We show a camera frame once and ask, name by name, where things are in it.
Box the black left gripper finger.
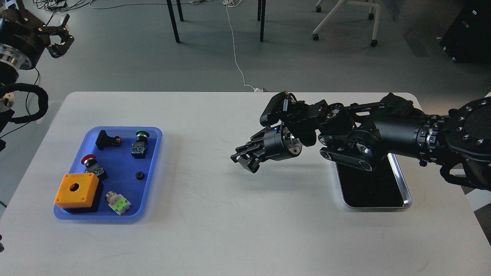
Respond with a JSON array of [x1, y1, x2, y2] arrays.
[[1, 0, 27, 20], [38, 14, 75, 58]]

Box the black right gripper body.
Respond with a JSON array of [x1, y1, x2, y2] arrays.
[[251, 127, 302, 161]]

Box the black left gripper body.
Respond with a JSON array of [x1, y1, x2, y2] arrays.
[[0, 10, 50, 70]]

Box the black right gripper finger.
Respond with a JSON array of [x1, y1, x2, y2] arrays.
[[230, 151, 270, 173], [235, 137, 266, 156]]

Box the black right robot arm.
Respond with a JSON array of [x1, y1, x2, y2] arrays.
[[231, 92, 491, 190]]

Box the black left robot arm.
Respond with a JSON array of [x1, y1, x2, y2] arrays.
[[0, 0, 75, 129]]

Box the silver metal tray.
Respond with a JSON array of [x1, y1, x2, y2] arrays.
[[336, 153, 413, 211]]

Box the red mushroom push button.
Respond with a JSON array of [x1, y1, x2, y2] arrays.
[[81, 154, 107, 180]]

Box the blue plastic tray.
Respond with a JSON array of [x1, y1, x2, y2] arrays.
[[54, 126, 163, 221]]

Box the black table legs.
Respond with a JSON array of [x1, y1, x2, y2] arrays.
[[166, 0, 267, 43]]

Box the white wheeled chair base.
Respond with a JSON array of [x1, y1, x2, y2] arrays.
[[311, 0, 382, 48]]

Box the silver button green contact block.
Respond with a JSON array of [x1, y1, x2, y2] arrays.
[[104, 191, 132, 215]]

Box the orange and black button box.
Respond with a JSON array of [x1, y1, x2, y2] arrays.
[[54, 173, 104, 213]]

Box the black equipment case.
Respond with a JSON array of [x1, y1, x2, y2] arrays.
[[440, 0, 491, 63]]

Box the black floor cable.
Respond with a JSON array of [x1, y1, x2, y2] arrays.
[[23, 0, 96, 115]]

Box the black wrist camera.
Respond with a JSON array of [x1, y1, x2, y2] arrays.
[[259, 91, 289, 127]]

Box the black selector switch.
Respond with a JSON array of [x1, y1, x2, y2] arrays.
[[95, 130, 122, 150]]

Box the green push button switch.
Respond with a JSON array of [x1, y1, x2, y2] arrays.
[[130, 130, 150, 159]]

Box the white floor cable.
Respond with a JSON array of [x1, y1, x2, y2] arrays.
[[222, 0, 264, 93]]

